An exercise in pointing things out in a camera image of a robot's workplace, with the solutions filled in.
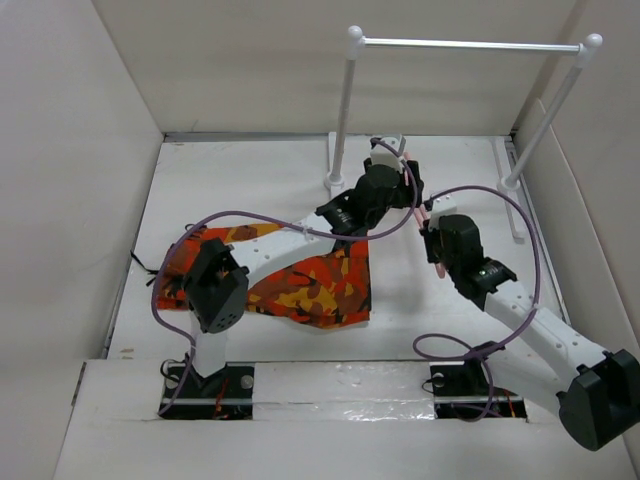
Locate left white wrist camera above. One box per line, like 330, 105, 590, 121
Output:
370, 134, 406, 172

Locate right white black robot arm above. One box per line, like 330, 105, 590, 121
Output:
421, 214, 639, 451

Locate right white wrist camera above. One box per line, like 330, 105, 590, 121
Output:
425, 194, 457, 231

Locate white metal clothes rack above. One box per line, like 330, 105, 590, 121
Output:
321, 24, 604, 245

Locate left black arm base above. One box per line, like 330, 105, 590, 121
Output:
159, 360, 255, 421

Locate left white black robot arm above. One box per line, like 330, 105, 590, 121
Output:
183, 156, 420, 397

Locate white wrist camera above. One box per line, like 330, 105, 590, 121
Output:
370, 134, 406, 172
425, 194, 457, 231

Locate orange camouflage trousers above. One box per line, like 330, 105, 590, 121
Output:
155, 223, 371, 330

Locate pink plastic clothes hanger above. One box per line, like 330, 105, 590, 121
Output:
403, 151, 446, 279

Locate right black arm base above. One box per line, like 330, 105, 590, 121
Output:
422, 359, 528, 422

